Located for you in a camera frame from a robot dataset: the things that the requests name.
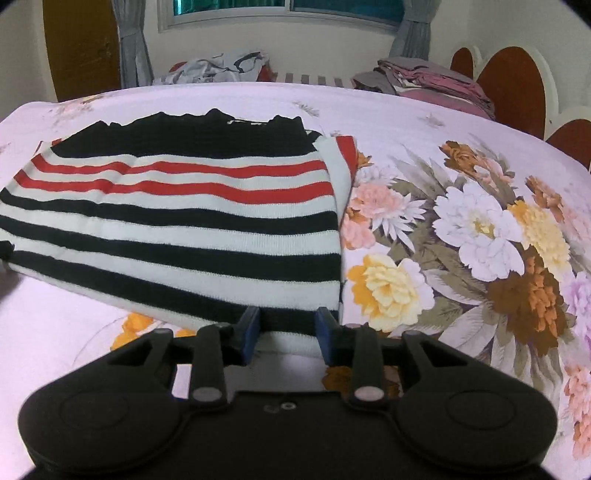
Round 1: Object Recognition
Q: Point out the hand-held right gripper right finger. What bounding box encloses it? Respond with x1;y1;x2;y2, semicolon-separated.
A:
315;306;469;409

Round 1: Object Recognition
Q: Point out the striped knit sweater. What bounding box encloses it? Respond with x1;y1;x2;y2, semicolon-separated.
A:
0;108;361;356

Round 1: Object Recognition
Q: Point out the red white scalloped headboard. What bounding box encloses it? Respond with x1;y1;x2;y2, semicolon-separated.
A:
450;44;591;172

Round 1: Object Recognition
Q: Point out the sliding glass window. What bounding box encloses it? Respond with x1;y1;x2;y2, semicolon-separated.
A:
157;0;407;34

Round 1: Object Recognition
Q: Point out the brown wooden door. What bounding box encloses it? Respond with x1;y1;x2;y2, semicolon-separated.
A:
42;0;122;103

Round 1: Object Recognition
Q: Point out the pink grey folded bedding pile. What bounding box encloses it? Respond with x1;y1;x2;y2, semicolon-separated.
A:
353;58;497;121

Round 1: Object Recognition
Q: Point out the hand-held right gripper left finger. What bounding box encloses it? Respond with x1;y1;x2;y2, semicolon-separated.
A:
104;306;262;409

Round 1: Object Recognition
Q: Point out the grey crumpled clothes pile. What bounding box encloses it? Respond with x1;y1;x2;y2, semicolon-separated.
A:
154;50;274;86

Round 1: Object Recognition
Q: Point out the grey window curtain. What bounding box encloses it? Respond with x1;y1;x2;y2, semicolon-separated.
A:
113;0;154;88
389;0;445;62

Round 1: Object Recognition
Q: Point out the bed with floral pink sheet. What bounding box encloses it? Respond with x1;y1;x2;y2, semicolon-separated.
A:
0;82;591;462

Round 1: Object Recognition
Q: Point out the grey white striped cloth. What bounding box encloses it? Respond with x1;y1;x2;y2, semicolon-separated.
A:
272;71;357;89

